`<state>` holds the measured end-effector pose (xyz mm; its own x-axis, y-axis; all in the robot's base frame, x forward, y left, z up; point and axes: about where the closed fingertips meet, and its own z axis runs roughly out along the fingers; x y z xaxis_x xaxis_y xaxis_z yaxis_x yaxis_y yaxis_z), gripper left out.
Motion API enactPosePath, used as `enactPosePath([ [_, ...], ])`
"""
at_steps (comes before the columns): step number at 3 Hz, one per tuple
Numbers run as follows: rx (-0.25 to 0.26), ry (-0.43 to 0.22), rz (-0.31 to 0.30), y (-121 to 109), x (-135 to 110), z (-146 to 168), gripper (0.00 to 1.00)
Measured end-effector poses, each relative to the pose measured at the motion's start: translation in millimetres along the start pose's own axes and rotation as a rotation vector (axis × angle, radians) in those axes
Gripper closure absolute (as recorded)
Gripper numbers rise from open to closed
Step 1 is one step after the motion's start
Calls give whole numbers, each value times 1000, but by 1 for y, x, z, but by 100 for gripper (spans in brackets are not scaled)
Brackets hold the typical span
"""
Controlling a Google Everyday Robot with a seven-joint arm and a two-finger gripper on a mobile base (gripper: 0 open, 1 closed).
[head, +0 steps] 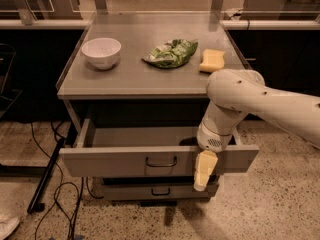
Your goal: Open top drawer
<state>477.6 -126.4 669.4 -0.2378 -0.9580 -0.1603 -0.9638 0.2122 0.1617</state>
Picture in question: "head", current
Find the green chip bag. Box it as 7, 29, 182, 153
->
142, 39, 198, 69

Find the grey bottom drawer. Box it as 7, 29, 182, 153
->
101, 182, 218, 201

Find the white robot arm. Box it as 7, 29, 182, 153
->
194, 69, 320, 191

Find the yellow sponge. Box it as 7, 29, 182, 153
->
199, 49, 225, 73

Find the white shoe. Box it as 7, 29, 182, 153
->
0, 217, 20, 240

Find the white ceramic bowl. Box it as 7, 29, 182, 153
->
81, 38, 122, 70

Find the grey drawer cabinet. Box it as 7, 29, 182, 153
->
55, 11, 254, 207

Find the black metal stand leg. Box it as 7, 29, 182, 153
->
27, 139, 64, 214

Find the grey top drawer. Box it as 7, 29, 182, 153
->
59, 118, 260, 179

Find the grey counter unit background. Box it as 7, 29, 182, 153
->
241, 0, 320, 21

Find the grey drawer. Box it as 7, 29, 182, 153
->
59, 118, 260, 179
94, 175, 219, 186
101, 182, 218, 201

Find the black floor cable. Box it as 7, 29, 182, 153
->
29, 119, 104, 240

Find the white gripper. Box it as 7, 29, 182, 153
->
193, 113, 241, 191

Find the grey middle drawer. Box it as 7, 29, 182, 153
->
94, 175, 219, 186

